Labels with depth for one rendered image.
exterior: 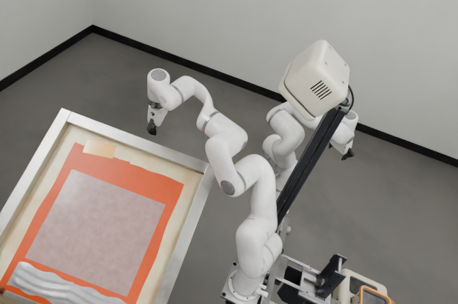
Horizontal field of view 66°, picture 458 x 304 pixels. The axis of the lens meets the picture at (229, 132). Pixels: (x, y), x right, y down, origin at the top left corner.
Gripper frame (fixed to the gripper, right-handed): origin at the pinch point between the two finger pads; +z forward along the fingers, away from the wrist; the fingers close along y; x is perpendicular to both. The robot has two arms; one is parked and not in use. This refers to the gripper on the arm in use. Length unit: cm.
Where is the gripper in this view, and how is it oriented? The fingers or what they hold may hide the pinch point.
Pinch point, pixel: (157, 123)
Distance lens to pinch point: 144.0
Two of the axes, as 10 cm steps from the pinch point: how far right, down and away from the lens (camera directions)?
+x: -9.4, -3.5, 0.2
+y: 3.0, -7.6, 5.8
